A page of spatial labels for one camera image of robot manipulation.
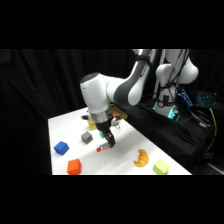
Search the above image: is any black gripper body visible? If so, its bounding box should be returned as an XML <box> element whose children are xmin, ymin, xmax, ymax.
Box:
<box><xmin>95</xmin><ymin>119</ymin><xmax>115</xmax><ymax>139</ymax></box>

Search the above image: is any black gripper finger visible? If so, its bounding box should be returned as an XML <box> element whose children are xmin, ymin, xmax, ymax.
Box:
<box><xmin>103</xmin><ymin>133</ymin><xmax>112</xmax><ymax>149</ymax></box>
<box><xmin>108</xmin><ymin>132</ymin><xmax>117</xmax><ymax>148</ymax></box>

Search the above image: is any blue pen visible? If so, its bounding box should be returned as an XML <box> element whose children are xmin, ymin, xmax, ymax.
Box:
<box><xmin>97</xmin><ymin>142</ymin><xmax>111</xmax><ymax>150</ymax></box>

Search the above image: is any small silver pot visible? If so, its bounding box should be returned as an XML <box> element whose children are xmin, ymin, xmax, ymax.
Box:
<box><xmin>110</xmin><ymin>117</ymin><xmax>122</xmax><ymax>130</ymax></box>

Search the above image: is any yellow cup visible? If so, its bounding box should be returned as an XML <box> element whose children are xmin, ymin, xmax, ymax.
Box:
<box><xmin>87</xmin><ymin>119</ymin><xmax>98</xmax><ymax>131</ymax></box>

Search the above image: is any grey cube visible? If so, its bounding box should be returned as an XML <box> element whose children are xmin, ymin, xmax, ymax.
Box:
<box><xmin>80</xmin><ymin>131</ymin><xmax>93</xmax><ymax>145</ymax></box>

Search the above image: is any orange toy croissant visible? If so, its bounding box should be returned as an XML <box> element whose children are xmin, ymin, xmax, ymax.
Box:
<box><xmin>133</xmin><ymin>148</ymin><xmax>150</xmax><ymax>168</ymax></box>

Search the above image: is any orange cube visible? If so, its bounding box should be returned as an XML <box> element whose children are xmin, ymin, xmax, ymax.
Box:
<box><xmin>66</xmin><ymin>158</ymin><xmax>82</xmax><ymax>176</ymax></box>

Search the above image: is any blue cube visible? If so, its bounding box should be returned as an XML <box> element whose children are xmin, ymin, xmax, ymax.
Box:
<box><xmin>53</xmin><ymin>140</ymin><xmax>70</xmax><ymax>156</ymax></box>

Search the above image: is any light green cube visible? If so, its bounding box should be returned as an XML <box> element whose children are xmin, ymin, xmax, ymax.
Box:
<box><xmin>152</xmin><ymin>158</ymin><xmax>170</xmax><ymax>176</ymax></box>

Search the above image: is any black draped robot stand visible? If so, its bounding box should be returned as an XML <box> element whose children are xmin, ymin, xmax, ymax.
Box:
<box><xmin>122</xmin><ymin>99</ymin><xmax>216</xmax><ymax>175</ymax></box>

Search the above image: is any black curtain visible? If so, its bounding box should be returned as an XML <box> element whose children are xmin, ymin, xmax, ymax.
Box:
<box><xmin>0</xmin><ymin>49</ymin><xmax>224</xmax><ymax>176</ymax></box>

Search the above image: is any blue lit keyboard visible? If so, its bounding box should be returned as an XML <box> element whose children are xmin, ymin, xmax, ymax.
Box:
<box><xmin>195</xmin><ymin>91</ymin><xmax>222</xmax><ymax>110</ymax></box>

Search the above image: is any yellow wrist mount block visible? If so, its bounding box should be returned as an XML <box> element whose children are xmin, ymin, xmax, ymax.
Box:
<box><xmin>109</xmin><ymin>105</ymin><xmax>129</xmax><ymax>121</ymax></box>

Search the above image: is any green lit base plate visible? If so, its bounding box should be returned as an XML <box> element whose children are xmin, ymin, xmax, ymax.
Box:
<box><xmin>152</xmin><ymin>100</ymin><xmax>181</xmax><ymax>122</ymax></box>

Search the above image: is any blue cable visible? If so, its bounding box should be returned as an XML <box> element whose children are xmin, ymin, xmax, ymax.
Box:
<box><xmin>179</xmin><ymin>88</ymin><xmax>194</xmax><ymax>108</ymax></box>

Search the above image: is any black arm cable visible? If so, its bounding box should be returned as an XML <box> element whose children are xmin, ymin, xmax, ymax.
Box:
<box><xmin>156</xmin><ymin>49</ymin><xmax>191</xmax><ymax>101</ymax></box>

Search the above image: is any yellow cable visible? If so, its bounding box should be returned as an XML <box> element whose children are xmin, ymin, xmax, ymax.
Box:
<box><xmin>209</xmin><ymin>107</ymin><xmax>219</xmax><ymax>138</ymax></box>

